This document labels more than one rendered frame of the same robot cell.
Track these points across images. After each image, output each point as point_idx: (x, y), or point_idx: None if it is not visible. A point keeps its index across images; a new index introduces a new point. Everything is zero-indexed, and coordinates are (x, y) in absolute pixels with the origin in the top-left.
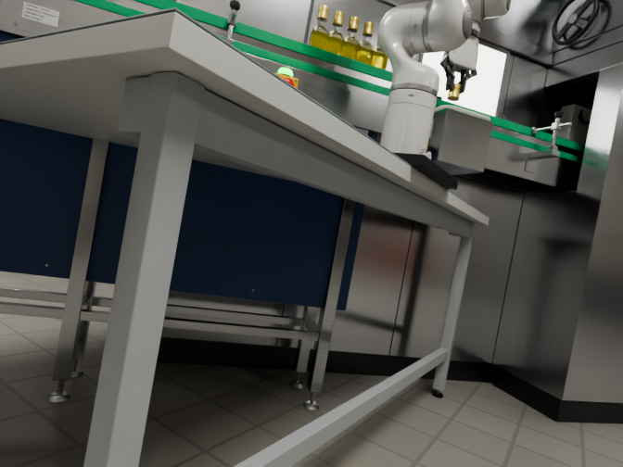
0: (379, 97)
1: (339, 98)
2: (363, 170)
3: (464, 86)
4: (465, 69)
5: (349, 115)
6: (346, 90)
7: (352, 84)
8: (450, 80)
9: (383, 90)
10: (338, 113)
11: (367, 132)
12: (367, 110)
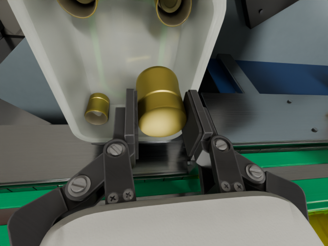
0: (267, 135)
1: (316, 117)
2: None
3: (133, 103)
4: (136, 200)
5: (284, 103)
6: (321, 130)
7: (313, 150)
8: (209, 121)
9: (261, 159)
10: (298, 102)
11: (244, 92)
12: (268, 113)
